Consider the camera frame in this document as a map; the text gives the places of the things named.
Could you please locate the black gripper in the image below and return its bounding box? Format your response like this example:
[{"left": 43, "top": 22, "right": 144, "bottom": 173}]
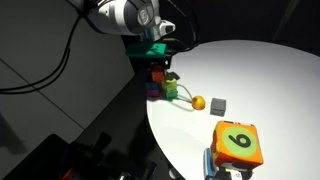
[{"left": 145, "top": 55, "right": 181, "bottom": 85}]

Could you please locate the orange block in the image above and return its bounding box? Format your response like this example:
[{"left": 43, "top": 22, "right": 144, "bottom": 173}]
[{"left": 151, "top": 69, "right": 166, "bottom": 84}]

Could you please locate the lime green block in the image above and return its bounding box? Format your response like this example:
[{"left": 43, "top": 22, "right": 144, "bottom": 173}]
[{"left": 161, "top": 78, "right": 178, "bottom": 93}]

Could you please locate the blue block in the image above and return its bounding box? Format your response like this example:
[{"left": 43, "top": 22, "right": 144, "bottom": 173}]
[{"left": 146, "top": 81, "right": 160, "bottom": 92}]

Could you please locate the magenta block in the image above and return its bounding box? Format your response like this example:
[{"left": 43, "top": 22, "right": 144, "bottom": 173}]
[{"left": 147, "top": 89, "right": 161, "bottom": 99}]

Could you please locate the dark green block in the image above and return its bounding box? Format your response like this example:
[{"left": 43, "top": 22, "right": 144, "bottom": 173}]
[{"left": 164, "top": 88, "right": 180, "bottom": 101}]

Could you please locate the yellow ball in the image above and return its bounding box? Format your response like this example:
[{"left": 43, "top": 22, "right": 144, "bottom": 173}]
[{"left": 191, "top": 95, "right": 206, "bottom": 111}]

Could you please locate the gray cube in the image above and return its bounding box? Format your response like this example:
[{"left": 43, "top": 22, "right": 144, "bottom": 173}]
[{"left": 210, "top": 97, "right": 227, "bottom": 117}]

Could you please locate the blue white picture box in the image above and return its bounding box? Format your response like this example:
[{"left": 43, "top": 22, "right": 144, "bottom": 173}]
[{"left": 202, "top": 147, "right": 255, "bottom": 180}]

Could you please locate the large orange fabric number cube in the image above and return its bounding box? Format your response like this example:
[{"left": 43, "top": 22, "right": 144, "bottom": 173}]
[{"left": 210, "top": 120, "right": 265, "bottom": 173}]

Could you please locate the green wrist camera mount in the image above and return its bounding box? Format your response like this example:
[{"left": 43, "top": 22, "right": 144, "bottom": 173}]
[{"left": 125, "top": 42, "right": 167, "bottom": 60}]

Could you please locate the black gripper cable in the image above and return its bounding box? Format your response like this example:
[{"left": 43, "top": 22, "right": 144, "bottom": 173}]
[{"left": 164, "top": 0, "right": 202, "bottom": 53}]

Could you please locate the black floor cable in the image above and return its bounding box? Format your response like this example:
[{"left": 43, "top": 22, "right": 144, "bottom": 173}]
[
  {"left": 0, "top": 12, "right": 85, "bottom": 92},
  {"left": 0, "top": 46, "right": 72, "bottom": 96}
]

